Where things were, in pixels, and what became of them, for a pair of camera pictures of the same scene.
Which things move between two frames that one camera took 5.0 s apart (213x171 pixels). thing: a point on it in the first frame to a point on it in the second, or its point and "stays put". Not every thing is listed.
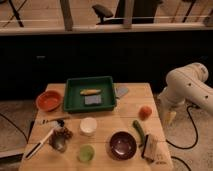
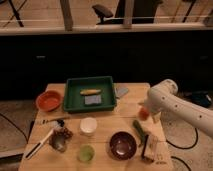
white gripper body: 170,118 to 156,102
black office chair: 143,12 stays put
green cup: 87,153 stays put
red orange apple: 144,113 stays put
